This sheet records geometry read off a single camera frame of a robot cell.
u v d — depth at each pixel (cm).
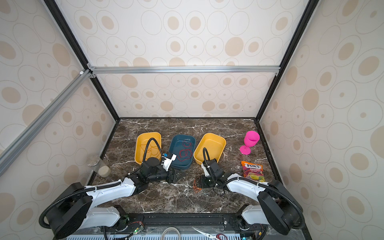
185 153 97
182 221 75
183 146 106
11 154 51
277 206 42
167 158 73
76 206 42
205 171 71
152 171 65
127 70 92
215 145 105
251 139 89
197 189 84
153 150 102
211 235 70
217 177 67
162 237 69
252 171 89
